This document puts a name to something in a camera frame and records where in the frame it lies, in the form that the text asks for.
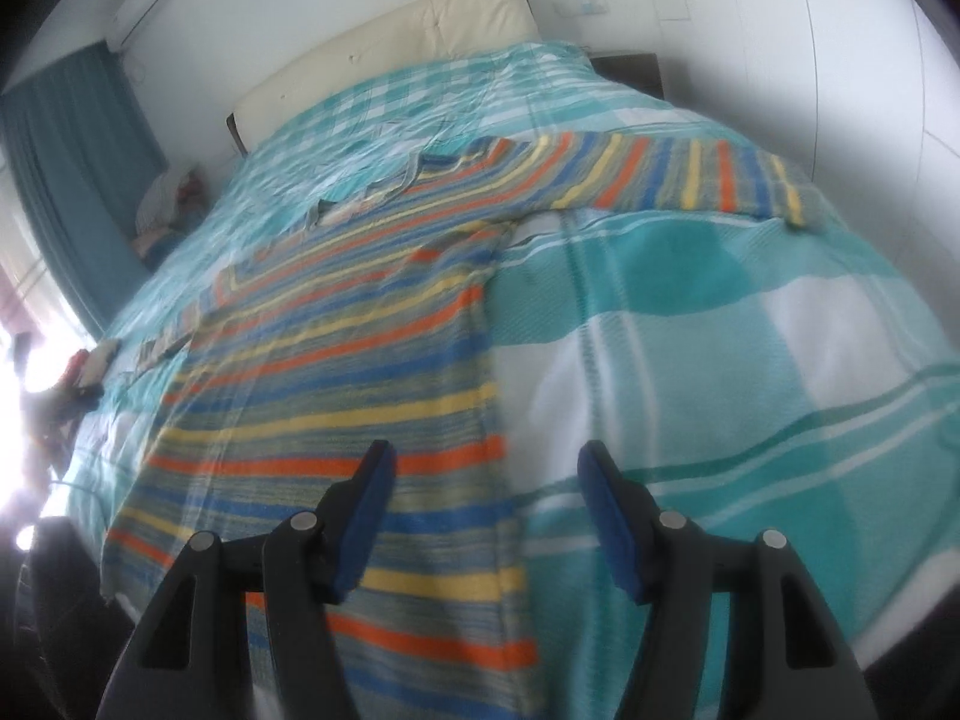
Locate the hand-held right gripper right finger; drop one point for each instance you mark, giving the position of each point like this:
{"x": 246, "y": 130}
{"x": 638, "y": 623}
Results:
{"x": 609, "y": 517}

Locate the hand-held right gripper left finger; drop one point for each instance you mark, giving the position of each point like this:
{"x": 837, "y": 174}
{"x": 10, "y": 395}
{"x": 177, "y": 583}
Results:
{"x": 369, "y": 510}

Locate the striped knit sweater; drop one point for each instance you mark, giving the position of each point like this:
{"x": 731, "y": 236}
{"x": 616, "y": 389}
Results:
{"x": 337, "y": 360}

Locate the pile of clothes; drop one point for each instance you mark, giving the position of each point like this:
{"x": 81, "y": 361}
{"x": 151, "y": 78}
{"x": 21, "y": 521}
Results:
{"x": 169, "y": 202}

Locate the teal checked blanket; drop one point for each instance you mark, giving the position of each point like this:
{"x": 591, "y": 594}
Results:
{"x": 712, "y": 330}

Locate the dark nightstand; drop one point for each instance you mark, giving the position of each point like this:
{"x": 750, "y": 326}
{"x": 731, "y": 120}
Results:
{"x": 630, "y": 71}

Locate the teal curtain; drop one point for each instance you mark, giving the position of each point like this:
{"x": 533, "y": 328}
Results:
{"x": 67, "y": 165}

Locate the white wardrobe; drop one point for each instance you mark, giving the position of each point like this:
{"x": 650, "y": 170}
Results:
{"x": 825, "y": 52}

